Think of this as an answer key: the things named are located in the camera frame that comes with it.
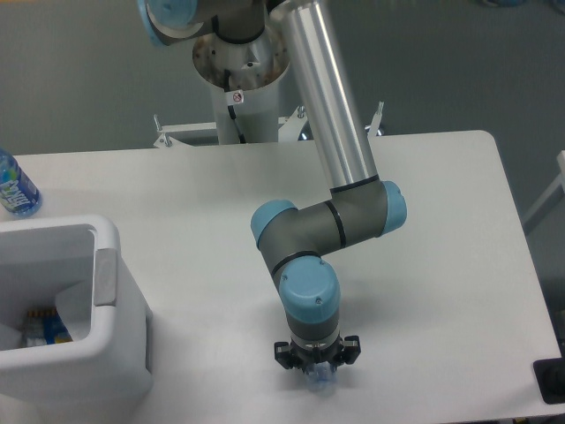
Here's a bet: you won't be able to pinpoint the black cable on pedestal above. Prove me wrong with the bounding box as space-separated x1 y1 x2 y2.
223 68 247 145

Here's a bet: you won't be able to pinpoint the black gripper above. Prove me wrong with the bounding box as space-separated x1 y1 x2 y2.
274 335 361 374

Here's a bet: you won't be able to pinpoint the white pedestal base frame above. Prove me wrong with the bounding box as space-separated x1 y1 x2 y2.
153 101 385 148

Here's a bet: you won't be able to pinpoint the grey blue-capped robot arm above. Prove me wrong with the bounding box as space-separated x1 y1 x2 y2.
138 1 407 376

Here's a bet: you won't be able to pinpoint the crushed clear plastic bottle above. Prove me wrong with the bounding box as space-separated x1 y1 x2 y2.
304 362 336 395

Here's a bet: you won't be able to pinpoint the white frame at right edge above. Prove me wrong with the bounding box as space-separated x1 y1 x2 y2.
522 150 564 235

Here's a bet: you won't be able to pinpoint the black device at table edge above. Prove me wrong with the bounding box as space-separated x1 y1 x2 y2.
533 358 564 405

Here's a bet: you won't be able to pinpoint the blue labelled water bottle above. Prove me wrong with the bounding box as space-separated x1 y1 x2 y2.
1 149 42 218

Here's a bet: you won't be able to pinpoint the blue yellow snack packet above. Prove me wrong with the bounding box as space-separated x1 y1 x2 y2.
22 307 72 347

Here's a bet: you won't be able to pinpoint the white paper wrapper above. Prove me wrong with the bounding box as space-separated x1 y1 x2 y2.
55 281 93 341

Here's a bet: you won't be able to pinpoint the white trash can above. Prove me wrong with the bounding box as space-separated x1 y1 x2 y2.
1 215 153 405

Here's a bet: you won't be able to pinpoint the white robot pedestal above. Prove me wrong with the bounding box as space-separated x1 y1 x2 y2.
192 25 290 145

